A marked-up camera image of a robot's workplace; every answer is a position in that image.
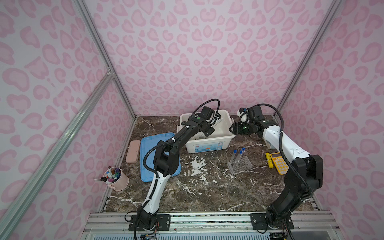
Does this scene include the blue plastic bin lid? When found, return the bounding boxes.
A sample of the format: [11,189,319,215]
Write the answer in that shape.
[139,132,182,183]

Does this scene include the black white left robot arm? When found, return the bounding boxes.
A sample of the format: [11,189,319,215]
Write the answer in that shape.
[130,99,221,232]

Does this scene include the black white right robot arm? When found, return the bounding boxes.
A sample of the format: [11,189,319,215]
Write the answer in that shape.
[229,104,324,239]

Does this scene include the white plastic storage bin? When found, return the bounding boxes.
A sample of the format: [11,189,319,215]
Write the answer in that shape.
[185,110,235,154]

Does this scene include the clear test tube rack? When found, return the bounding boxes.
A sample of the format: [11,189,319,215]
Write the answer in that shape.
[227,156,253,174]

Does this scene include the yellow calculator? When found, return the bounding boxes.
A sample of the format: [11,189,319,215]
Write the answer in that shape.
[271,153,289,175]

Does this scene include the pink pencil case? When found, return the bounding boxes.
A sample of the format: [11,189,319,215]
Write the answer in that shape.
[126,140,141,164]

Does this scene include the pink pen holder cup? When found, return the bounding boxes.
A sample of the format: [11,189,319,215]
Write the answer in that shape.
[94,166,130,192]

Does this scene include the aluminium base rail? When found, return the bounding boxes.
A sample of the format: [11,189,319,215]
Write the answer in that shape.
[81,211,344,240]

